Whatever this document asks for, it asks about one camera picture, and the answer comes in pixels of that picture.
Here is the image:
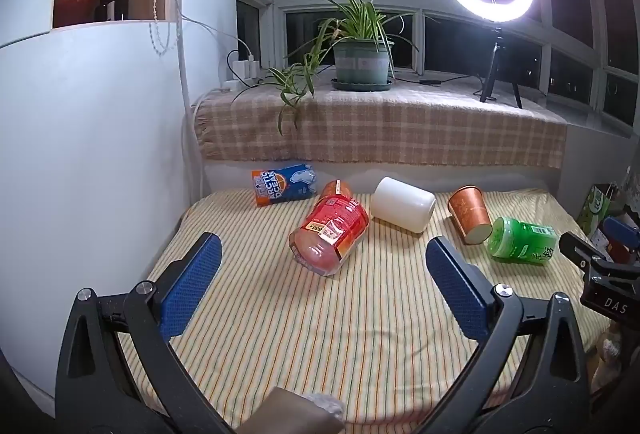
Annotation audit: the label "brown paper cup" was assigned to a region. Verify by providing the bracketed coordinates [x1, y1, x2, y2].
[447, 185, 494, 245]

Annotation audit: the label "white charger plugs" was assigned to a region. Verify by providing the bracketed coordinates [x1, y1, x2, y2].
[232, 58, 261, 80]

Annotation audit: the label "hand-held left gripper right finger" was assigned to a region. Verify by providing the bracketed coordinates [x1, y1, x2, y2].
[415, 236, 594, 434]

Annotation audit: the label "brown paper bag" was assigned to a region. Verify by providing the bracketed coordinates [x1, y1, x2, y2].
[234, 386, 346, 434]

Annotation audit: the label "white cable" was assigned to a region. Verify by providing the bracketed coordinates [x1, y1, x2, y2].
[136, 0, 253, 211]

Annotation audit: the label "potted spider plant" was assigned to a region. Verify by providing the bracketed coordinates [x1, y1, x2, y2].
[232, 0, 442, 135]

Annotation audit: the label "white plastic cup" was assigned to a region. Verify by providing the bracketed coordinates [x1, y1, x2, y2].
[370, 177, 437, 233]

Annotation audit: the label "red printed cup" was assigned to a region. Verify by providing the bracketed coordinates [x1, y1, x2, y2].
[289, 195, 370, 277]

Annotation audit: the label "black tripod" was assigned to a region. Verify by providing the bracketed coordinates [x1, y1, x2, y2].
[473, 20, 524, 110]

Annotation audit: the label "green plastic bottle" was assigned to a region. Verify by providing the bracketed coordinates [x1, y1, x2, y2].
[487, 217, 561, 267]

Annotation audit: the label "green cardboard box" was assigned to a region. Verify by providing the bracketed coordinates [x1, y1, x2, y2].
[577, 183, 627, 235]

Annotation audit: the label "striped table cloth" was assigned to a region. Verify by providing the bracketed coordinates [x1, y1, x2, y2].
[120, 186, 614, 426]

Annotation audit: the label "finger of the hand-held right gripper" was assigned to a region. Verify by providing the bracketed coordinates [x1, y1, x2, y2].
[559, 232, 609, 273]
[602, 216, 640, 245]

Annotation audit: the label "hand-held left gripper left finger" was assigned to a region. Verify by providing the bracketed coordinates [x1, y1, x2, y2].
[55, 232, 236, 434]

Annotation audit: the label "white cabinet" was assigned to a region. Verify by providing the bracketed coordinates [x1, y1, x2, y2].
[0, 0, 242, 416]

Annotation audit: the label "plaid cloth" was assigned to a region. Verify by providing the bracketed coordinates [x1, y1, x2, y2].
[195, 81, 569, 171]

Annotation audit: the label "green plant saucer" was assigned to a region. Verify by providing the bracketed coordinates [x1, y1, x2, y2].
[330, 76, 396, 92]

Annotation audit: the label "crumpled clear plastic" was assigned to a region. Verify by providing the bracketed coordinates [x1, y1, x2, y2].
[299, 391, 347, 424]

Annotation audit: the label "black cable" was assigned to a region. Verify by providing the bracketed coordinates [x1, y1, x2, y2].
[394, 72, 482, 87]

